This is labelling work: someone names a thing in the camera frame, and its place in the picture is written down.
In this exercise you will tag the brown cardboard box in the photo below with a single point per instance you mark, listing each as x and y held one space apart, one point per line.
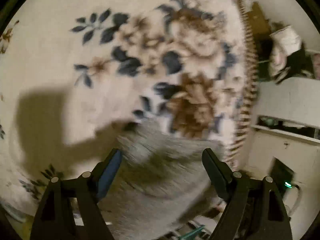
260 26

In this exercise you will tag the floral bed blanket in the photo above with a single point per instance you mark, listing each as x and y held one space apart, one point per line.
76 73

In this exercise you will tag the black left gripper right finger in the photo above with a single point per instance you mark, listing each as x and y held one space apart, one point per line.
254 208

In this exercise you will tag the grey fleece pants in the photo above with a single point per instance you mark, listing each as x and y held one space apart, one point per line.
161 183

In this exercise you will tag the white cabinet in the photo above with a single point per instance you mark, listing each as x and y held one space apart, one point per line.
295 99

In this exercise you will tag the teal drying rack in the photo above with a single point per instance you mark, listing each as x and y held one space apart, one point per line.
190 231

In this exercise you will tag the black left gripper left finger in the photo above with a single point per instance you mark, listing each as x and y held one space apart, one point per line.
68 208

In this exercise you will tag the chair with piled clothes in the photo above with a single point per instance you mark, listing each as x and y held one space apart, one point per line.
282 55

